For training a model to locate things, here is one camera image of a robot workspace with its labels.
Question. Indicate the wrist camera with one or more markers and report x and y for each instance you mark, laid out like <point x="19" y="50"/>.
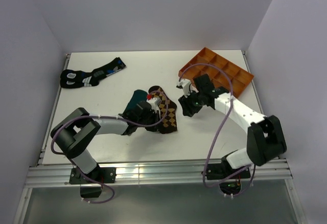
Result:
<point x="154" y="102"/>
<point x="186" y="86"/>

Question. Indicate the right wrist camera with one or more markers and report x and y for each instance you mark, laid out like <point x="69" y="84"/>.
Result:
<point x="186" y="86"/>

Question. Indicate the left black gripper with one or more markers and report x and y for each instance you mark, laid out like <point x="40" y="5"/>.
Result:
<point x="154" y="128"/>

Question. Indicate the aluminium front rail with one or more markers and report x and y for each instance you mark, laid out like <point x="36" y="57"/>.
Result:
<point x="150" y="173"/>

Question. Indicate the brown argyle sock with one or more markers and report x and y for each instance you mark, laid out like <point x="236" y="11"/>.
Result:
<point x="167" y="107"/>

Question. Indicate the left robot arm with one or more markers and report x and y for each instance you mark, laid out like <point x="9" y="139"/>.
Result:
<point x="72" y="136"/>

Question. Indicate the orange compartment tray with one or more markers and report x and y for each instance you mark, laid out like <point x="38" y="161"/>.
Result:
<point x="221" y="71"/>

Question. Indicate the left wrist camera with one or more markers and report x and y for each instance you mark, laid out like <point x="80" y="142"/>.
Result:
<point x="154" y="102"/>

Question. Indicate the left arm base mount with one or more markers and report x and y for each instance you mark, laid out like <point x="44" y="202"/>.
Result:
<point x="93" y="184"/>

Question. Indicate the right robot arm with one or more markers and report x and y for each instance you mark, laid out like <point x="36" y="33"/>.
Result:
<point x="265" y="137"/>

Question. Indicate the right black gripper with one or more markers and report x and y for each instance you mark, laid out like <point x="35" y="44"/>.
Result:
<point x="185" y="102"/>

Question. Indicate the black blue sports sock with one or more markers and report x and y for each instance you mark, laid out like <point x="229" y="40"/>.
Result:
<point x="71" y="79"/>

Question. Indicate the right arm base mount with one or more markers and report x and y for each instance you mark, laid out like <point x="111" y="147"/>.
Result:
<point x="230" y="180"/>

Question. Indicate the dark teal sock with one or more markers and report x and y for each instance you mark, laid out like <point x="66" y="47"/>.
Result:
<point x="137" y="97"/>

